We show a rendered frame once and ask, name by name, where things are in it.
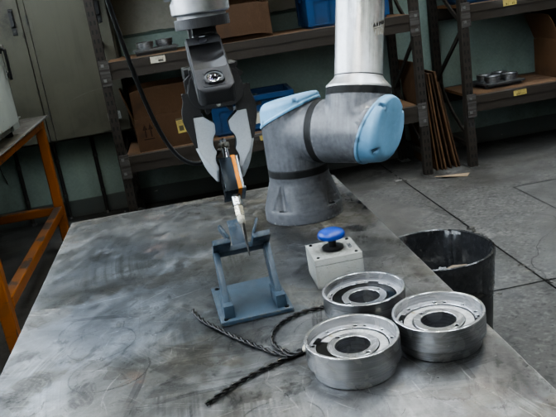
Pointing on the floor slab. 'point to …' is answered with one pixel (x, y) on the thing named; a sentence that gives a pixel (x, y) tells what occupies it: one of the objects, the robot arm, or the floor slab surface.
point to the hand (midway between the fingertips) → (229, 170)
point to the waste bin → (422, 247)
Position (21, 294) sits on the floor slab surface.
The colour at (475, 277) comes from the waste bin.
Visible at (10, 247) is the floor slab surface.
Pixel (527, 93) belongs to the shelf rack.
